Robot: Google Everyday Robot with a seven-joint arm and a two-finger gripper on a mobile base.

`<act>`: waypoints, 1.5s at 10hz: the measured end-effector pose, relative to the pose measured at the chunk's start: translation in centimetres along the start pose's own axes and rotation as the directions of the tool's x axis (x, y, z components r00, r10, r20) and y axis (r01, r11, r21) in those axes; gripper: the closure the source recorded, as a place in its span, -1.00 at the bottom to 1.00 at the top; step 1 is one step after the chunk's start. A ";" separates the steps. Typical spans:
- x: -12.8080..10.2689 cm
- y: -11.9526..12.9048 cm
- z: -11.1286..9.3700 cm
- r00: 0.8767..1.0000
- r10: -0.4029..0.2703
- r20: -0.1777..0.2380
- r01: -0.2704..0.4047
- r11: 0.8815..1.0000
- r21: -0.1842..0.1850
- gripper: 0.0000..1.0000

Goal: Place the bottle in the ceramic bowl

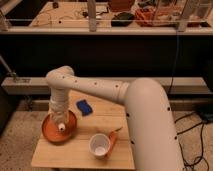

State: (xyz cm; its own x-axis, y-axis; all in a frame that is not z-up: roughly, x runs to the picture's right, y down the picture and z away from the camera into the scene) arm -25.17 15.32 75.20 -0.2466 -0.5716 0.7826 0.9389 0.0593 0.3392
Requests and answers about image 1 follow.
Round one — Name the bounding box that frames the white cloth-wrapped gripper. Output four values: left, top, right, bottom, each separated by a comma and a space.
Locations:
49, 96, 70, 126

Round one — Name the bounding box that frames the small white bottle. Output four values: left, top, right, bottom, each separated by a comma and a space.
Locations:
58, 123, 65, 131

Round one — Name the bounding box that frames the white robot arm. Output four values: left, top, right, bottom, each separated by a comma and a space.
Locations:
45, 66, 185, 171

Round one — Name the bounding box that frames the orange ceramic bowl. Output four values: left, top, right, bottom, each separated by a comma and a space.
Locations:
42, 111, 77, 143

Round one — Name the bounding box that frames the blue sponge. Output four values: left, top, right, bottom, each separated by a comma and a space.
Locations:
76, 100, 93, 116

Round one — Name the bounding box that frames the metal clamp stand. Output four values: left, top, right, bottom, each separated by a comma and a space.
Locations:
0, 54, 31, 84

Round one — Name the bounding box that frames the wooden board table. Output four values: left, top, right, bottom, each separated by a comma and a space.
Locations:
31, 91, 135, 171

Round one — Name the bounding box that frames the white cup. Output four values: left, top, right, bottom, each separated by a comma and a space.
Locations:
89, 133, 111, 159

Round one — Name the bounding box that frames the orange carrot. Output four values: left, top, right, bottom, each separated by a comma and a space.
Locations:
106, 128, 121, 157

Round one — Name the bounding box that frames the black tray on bench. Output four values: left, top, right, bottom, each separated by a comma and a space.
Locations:
111, 12, 134, 27

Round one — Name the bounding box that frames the orange box on bench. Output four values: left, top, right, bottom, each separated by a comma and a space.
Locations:
135, 8, 154, 27

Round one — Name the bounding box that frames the blue hanging cable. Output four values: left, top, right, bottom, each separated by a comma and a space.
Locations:
168, 31, 181, 95

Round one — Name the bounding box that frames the black cable on floor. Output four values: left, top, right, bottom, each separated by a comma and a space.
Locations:
173, 111, 213, 171

